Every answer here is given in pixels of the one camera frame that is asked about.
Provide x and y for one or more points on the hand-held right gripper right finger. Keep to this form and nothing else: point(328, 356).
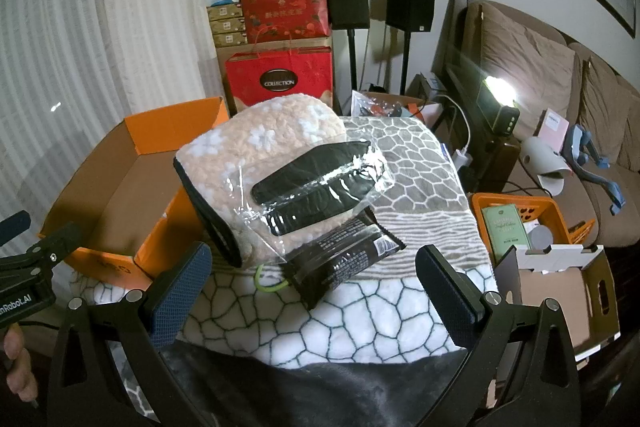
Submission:
point(445, 297)

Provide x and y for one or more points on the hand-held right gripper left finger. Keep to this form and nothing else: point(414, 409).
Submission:
point(177, 302)

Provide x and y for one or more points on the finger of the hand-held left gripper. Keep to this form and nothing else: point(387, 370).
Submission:
point(57, 241)
point(12, 227)

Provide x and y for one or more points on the orange cardboard box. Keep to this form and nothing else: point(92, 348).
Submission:
point(100, 207)

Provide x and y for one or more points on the black snack packet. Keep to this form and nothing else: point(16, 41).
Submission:
point(335, 267)

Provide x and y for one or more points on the fluffy peach floral slipper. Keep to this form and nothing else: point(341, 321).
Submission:
point(225, 142)

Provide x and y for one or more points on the clear bag of black insoles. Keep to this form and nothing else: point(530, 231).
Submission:
point(320, 167)

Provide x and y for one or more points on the person's left hand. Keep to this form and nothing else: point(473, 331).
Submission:
point(15, 357)

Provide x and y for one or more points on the green box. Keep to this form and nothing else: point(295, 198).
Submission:
point(505, 232)

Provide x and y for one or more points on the grey white patterned blanket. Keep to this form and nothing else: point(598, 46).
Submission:
point(410, 207)

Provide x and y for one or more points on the orange plastic crate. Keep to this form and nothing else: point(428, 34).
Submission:
point(552, 212)

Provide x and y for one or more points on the dark grey fleece cloth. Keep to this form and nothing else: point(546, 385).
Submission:
point(325, 392)

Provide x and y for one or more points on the brown sofa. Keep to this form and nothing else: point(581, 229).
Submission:
point(615, 207)

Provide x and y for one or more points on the bright portable lamp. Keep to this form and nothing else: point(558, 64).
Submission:
point(500, 107)

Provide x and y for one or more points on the pink book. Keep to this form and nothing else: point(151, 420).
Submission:
point(554, 127)

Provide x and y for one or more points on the white striped curtain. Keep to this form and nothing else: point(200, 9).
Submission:
point(100, 17)

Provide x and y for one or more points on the black speaker stand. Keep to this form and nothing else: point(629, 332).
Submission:
point(405, 62)
point(352, 62)

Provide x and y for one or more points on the brown sofa cushion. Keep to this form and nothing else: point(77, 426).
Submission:
point(607, 112)
point(520, 62)

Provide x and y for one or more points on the gold flat box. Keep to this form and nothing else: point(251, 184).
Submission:
point(227, 26)
point(225, 12)
point(230, 39)

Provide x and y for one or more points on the red floral gift bag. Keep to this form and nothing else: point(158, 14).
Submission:
point(285, 12)

